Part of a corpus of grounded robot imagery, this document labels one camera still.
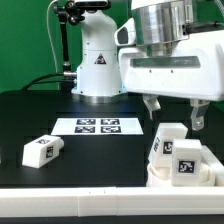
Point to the white fiducial marker sheet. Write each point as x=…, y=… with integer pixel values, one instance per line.
x=97, y=126

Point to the white L-shaped obstacle fence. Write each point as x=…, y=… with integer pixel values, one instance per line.
x=113, y=201

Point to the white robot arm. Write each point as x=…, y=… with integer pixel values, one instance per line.
x=159, y=51

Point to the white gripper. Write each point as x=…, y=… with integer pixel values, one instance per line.
x=197, y=75

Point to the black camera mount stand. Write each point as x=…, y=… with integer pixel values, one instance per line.
x=66, y=40

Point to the white round stool seat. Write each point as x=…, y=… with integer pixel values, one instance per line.
x=161, y=177

